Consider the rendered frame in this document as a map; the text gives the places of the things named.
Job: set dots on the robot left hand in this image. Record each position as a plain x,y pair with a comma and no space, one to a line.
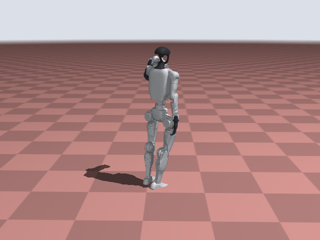
145,75

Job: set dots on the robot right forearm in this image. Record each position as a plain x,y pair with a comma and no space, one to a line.
174,106

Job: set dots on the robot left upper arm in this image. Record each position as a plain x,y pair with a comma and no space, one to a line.
150,66

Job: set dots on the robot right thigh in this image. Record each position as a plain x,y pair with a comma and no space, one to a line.
168,139

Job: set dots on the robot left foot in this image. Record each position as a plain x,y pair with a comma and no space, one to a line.
146,181

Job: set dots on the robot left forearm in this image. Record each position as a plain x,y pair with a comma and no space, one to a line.
155,59

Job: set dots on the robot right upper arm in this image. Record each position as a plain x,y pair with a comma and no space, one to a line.
174,77

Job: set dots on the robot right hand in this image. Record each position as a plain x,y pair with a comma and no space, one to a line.
175,124

